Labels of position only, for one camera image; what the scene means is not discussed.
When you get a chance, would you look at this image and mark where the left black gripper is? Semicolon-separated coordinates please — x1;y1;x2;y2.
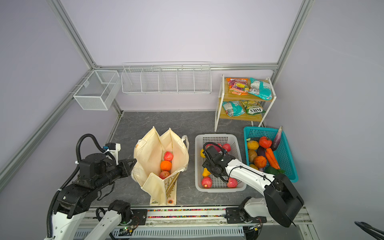
95;158;137;191

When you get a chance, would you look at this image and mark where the cream canvas grocery bag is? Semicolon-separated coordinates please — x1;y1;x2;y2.
132;128;190;207

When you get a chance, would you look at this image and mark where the red apple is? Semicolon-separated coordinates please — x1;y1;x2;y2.
159;171;171;180
227;178;238;189
202;177;213;189
163;152;174;162

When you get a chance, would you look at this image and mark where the orange fruit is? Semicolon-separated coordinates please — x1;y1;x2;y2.
160;161;172;172

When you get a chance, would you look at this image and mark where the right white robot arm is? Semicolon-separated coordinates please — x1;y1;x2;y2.
203;142;304;228

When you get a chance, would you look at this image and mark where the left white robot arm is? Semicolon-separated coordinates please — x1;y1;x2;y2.
46;134;137;240

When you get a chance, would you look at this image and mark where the yellow pear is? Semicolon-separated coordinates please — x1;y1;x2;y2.
202;168;211;178

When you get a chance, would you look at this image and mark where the pink dragon fruit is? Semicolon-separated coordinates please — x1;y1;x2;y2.
206;144;222;152

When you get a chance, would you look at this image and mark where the white plastic fruit basket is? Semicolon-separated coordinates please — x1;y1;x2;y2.
195;134;247;193

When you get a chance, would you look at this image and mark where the yellow lemon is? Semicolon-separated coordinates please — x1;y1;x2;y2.
200;149;206;159

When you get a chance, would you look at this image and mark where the red apple back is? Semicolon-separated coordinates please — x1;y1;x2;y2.
227;178;238;189

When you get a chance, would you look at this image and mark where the brown potato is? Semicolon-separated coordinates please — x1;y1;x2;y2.
248;150;258;164

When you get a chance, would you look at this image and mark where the yellow potato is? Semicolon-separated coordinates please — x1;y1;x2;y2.
247;140;260;151

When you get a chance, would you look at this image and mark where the orange pumpkin vegetable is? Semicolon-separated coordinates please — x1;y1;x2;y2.
254;156;267;169

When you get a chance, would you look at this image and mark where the red tomato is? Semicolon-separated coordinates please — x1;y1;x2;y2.
259;136;273;149

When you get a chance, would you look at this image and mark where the green pepper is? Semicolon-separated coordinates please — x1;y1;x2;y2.
264;166;285;176

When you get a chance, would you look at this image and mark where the orange carrot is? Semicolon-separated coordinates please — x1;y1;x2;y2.
265;148;281;170

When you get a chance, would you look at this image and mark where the teal white snack packet lower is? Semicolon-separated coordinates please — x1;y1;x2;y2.
223;101;245;117

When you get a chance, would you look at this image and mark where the white wood two-tier shelf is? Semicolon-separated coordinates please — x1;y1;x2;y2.
214;74;277;132

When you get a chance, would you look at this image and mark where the purple eggplant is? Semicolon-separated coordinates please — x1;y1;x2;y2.
271;126;283;151

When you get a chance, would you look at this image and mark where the teal plastic vegetable basket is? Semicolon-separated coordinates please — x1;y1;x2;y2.
244;127;299;183

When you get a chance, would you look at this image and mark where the green Fox's candy packet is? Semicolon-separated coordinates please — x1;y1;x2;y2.
241;101;265;116

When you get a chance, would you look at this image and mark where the small white mesh basket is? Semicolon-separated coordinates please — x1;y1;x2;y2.
74;70;121;111

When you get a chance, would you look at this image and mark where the orange snack packet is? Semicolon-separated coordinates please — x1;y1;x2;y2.
226;78;250;96

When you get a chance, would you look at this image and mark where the teal snack packet upper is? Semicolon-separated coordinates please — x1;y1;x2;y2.
248;78;273;101

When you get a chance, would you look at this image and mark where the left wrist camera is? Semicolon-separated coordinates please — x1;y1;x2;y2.
104;143;121;162

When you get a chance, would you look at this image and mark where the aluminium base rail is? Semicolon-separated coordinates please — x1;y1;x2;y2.
71;204;313;240

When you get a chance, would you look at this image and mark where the long white wire basket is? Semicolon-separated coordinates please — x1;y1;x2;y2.
121;62;212;94

